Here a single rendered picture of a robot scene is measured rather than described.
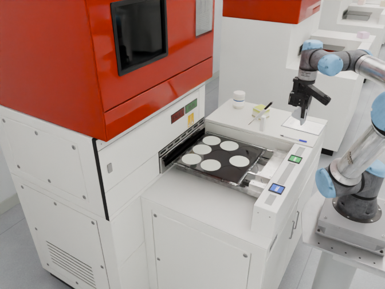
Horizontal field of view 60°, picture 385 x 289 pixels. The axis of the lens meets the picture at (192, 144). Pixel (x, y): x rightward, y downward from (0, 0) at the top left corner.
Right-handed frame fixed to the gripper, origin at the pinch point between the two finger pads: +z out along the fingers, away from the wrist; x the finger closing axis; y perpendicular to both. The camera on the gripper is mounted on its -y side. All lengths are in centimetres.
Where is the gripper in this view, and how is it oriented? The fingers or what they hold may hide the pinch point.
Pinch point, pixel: (303, 122)
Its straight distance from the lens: 156.3
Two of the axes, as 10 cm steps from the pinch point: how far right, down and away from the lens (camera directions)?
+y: -8.5, -2.7, 4.6
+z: 0.0, 8.6, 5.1
